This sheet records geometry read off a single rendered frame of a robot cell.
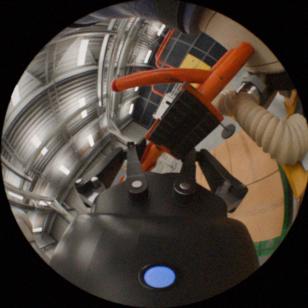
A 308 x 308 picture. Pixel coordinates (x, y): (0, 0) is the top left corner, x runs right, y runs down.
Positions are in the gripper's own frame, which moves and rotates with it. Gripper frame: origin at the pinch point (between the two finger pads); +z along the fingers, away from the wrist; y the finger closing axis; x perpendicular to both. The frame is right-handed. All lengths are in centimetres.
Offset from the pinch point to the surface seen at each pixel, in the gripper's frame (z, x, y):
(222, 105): -3.4, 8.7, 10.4
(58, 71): 181, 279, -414
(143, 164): -3.1, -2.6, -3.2
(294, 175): -16.7, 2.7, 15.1
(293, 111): -13.9, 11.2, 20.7
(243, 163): 32, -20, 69
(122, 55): 388, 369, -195
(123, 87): -4.4, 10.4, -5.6
